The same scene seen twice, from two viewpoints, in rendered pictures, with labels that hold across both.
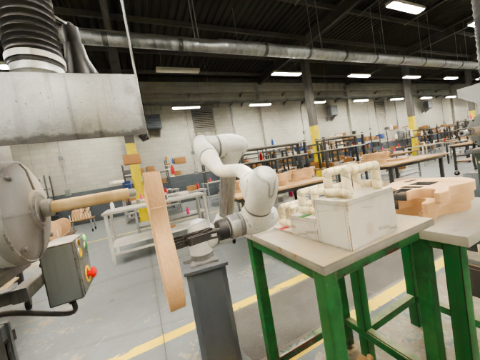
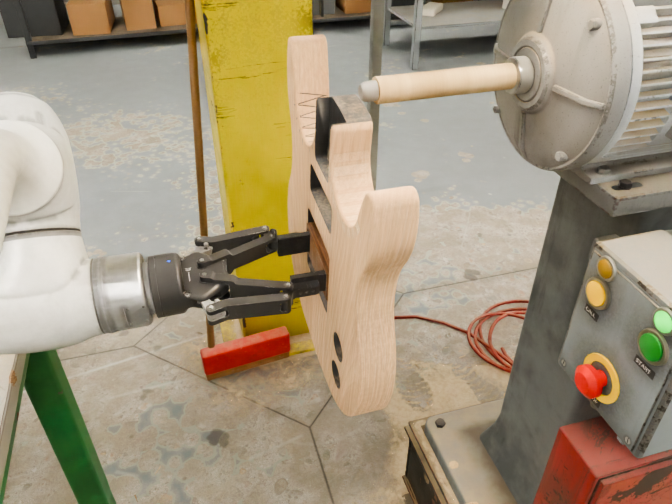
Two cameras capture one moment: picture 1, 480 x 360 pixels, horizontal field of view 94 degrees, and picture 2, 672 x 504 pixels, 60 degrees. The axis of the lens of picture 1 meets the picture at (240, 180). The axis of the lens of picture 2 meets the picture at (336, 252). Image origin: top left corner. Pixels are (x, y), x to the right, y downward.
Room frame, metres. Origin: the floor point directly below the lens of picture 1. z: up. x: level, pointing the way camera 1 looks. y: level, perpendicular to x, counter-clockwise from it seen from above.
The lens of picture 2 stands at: (1.33, 0.37, 1.50)
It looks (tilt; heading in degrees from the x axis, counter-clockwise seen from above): 36 degrees down; 188
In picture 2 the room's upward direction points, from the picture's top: straight up
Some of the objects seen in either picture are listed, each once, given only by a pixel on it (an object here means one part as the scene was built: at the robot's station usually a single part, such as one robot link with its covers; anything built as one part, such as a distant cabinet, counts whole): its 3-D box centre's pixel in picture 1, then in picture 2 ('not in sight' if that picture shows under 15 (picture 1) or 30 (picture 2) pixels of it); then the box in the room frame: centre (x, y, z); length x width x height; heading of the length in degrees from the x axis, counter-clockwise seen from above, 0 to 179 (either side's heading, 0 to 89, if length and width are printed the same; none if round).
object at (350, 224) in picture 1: (355, 214); not in sight; (0.85, -0.42, 1.02); 0.27 x 0.15 x 0.17; 118
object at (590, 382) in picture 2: (90, 273); (595, 379); (0.82, 0.61, 0.98); 0.04 x 0.04 x 0.04; 24
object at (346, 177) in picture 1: (346, 184); not in sight; (0.77, -0.37, 1.15); 0.03 x 0.03 x 0.09
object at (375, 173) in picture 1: (376, 176); not in sight; (0.85, -0.52, 1.15); 0.03 x 0.03 x 0.09
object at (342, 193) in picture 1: (336, 192); not in sight; (0.81, -0.34, 1.12); 0.11 x 0.03 x 0.03; 28
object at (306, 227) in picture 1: (325, 219); not in sight; (0.99, -0.35, 0.98); 0.27 x 0.16 x 0.09; 118
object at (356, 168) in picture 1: (360, 168); not in sight; (0.81, -0.44, 1.20); 0.20 x 0.03 x 0.03; 117
